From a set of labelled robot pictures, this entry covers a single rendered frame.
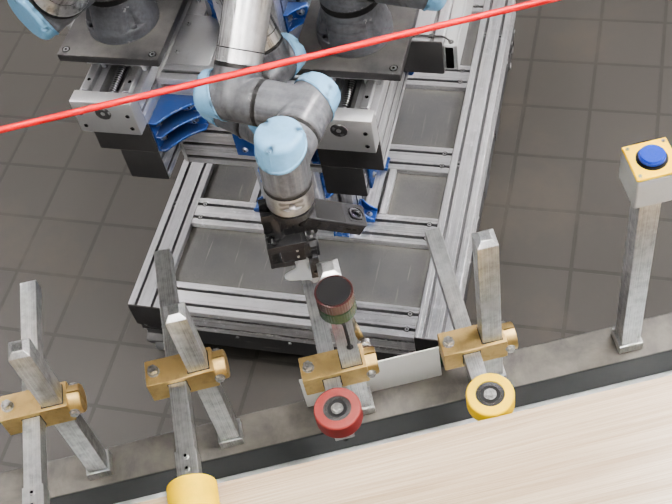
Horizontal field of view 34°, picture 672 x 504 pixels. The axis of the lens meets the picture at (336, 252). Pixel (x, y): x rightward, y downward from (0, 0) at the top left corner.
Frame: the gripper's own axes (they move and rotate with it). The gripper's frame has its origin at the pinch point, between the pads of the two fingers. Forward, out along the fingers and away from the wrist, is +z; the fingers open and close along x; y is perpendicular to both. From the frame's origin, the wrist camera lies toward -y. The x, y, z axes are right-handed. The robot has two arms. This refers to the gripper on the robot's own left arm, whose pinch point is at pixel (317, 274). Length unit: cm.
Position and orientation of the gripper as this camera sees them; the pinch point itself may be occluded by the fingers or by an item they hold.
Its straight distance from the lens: 185.8
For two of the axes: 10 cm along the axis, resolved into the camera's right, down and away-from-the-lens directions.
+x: 1.7, 7.8, -6.1
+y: -9.8, 1.9, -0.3
